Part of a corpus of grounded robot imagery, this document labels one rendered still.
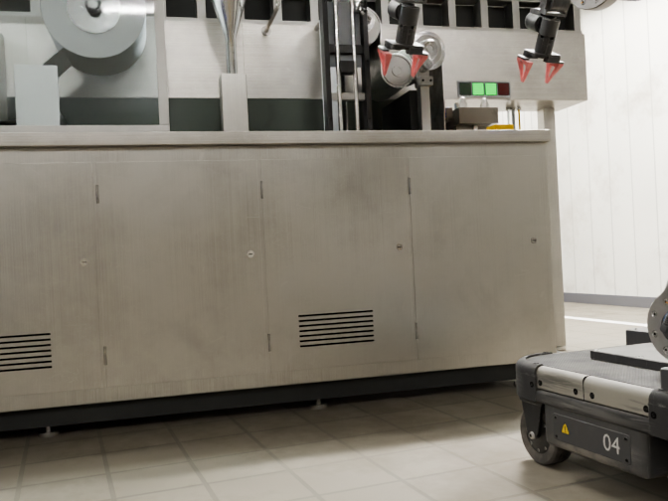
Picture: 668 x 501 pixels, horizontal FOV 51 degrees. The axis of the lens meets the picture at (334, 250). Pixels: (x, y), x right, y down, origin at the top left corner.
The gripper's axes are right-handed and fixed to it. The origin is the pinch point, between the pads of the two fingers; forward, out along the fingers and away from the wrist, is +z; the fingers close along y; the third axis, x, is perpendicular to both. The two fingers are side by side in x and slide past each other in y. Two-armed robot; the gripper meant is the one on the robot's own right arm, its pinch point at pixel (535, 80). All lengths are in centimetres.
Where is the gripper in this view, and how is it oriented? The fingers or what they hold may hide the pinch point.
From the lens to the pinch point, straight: 248.1
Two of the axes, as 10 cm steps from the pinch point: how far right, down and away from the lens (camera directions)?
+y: -9.3, 0.5, -3.6
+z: -1.4, 8.8, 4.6
